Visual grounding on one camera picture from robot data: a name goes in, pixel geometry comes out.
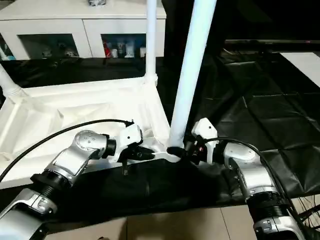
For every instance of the white flat board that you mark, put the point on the white flat board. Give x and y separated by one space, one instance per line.
306 62

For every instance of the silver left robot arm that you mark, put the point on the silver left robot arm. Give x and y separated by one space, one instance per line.
65 165

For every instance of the small dark grey bundle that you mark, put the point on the small dark grey bundle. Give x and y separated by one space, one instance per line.
98 2

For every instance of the white plastic table leg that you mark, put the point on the white plastic table leg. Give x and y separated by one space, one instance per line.
151 40
9 82
192 65

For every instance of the teal and white pole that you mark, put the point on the teal and white pole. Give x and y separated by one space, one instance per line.
5 51

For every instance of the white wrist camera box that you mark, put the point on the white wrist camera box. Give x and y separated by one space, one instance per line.
131 140
204 132

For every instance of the tall clear bottle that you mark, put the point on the tall clear bottle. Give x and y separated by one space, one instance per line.
130 48

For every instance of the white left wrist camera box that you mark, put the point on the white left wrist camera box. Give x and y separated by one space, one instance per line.
131 140

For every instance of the white plastic table top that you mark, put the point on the white plastic table top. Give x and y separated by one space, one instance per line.
75 110

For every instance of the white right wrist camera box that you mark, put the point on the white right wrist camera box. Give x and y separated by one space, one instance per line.
204 132

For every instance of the white cabinet with glass doors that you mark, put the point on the white cabinet with glass doors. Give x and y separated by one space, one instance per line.
50 20

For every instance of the white capped bottle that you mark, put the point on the white capped bottle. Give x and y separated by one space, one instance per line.
143 51

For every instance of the black plastic mat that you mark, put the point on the black plastic mat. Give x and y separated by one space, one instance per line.
260 110

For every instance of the small white jar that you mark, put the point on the small white jar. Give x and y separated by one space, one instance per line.
114 52

